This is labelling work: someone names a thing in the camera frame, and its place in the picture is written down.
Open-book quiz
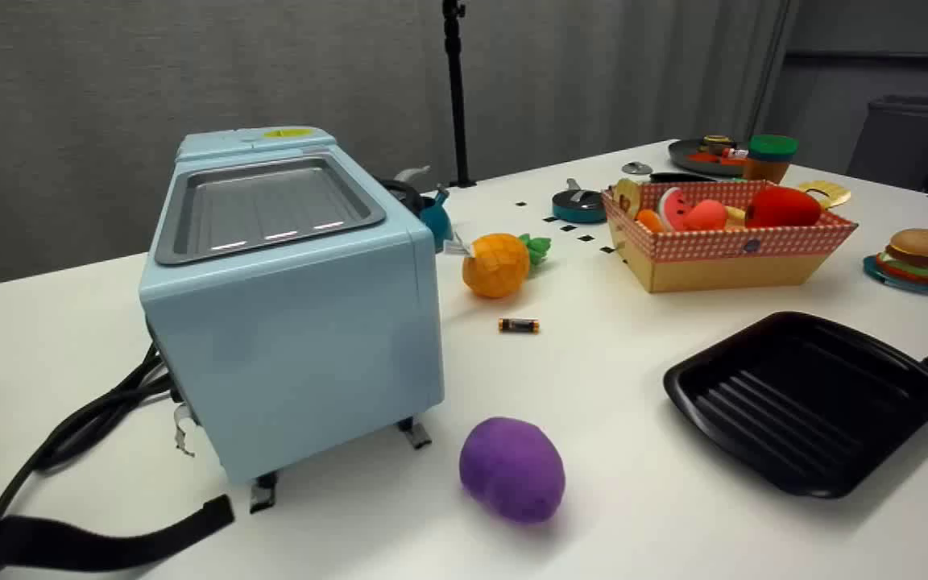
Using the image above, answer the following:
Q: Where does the purple plush plum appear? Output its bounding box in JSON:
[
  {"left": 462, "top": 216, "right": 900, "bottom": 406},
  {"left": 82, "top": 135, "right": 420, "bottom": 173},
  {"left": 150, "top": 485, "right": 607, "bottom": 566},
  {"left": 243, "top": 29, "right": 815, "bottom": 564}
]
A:
[{"left": 459, "top": 415, "right": 569, "bottom": 530}]

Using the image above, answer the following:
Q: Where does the orange plush pineapple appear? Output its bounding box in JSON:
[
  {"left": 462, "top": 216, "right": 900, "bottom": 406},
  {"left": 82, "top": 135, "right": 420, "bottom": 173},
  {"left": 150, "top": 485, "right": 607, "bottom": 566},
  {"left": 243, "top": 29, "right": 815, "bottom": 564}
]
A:
[{"left": 462, "top": 228, "right": 554, "bottom": 303}]

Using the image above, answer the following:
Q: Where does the light blue toy oven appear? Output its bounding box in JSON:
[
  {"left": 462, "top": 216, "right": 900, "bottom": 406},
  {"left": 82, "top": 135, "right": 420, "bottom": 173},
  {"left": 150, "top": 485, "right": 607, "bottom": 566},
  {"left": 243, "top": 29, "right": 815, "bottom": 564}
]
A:
[{"left": 136, "top": 124, "right": 448, "bottom": 516}]

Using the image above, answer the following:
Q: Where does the toy watermelon slice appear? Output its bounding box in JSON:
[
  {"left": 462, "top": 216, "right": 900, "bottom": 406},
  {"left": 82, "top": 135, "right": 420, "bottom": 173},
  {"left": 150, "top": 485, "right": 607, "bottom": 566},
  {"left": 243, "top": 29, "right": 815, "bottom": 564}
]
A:
[{"left": 653, "top": 185, "right": 707, "bottom": 233}]

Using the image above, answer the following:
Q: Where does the pink-red toy fruit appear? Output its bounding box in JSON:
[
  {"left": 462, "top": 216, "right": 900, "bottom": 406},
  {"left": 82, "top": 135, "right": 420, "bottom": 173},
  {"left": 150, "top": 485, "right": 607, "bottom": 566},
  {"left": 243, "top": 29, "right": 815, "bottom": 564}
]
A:
[{"left": 683, "top": 197, "right": 732, "bottom": 233}]

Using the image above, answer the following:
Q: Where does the big red toy fruit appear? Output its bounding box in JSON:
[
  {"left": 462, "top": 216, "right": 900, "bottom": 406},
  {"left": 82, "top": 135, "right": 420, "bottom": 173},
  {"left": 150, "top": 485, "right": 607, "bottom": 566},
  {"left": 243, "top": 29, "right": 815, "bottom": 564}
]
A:
[{"left": 745, "top": 185, "right": 826, "bottom": 228}]

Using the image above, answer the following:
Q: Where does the brown cup green lid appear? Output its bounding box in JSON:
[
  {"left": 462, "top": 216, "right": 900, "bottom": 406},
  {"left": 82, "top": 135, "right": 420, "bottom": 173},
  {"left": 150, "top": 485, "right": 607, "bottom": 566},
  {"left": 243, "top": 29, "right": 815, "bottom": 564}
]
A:
[{"left": 740, "top": 132, "right": 805, "bottom": 185}]

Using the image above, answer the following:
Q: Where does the black ridged grill tray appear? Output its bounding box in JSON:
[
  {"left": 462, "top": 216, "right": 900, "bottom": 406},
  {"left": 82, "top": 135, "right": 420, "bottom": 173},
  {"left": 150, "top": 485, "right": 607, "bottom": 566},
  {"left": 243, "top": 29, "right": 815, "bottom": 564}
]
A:
[{"left": 660, "top": 310, "right": 928, "bottom": 502}]

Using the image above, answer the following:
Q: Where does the teal plate under burger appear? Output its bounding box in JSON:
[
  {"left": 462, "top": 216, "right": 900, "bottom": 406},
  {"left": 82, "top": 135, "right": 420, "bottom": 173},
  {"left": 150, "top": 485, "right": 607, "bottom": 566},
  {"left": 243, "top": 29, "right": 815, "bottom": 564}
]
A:
[{"left": 860, "top": 253, "right": 928, "bottom": 301}]

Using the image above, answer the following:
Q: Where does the toy burger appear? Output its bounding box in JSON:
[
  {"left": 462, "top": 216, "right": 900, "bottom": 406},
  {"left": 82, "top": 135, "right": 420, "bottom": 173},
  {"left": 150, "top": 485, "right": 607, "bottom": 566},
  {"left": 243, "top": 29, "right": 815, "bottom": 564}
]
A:
[{"left": 877, "top": 227, "right": 928, "bottom": 287}]

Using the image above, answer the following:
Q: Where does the teal toy kettle grey handle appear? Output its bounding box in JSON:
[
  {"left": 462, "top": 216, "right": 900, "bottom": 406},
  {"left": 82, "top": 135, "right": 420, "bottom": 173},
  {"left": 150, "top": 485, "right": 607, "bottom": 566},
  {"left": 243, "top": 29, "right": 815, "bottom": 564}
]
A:
[{"left": 381, "top": 161, "right": 474, "bottom": 257}]

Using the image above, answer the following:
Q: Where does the black pan grey handle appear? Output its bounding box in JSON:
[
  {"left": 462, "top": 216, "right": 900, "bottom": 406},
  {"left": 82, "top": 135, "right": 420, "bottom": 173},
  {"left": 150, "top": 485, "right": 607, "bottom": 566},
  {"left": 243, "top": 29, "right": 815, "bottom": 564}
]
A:
[{"left": 648, "top": 168, "right": 712, "bottom": 188}]

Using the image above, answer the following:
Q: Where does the yellow ring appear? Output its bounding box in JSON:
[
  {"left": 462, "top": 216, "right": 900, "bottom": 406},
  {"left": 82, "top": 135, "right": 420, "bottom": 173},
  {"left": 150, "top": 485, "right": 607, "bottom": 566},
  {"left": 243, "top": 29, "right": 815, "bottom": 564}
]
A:
[{"left": 797, "top": 176, "right": 855, "bottom": 212}]

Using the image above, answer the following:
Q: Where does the black power cable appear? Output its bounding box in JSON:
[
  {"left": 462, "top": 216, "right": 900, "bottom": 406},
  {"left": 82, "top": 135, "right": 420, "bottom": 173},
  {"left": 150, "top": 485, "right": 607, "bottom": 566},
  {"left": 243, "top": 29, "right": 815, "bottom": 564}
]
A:
[{"left": 0, "top": 346, "right": 174, "bottom": 522}]

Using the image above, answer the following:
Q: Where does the black strap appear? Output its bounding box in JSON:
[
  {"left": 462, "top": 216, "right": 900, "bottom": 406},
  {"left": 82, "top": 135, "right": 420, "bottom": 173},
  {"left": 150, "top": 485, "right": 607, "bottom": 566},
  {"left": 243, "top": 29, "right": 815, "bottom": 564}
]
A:
[{"left": 0, "top": 493, "right": 237, "bottom": 580}]

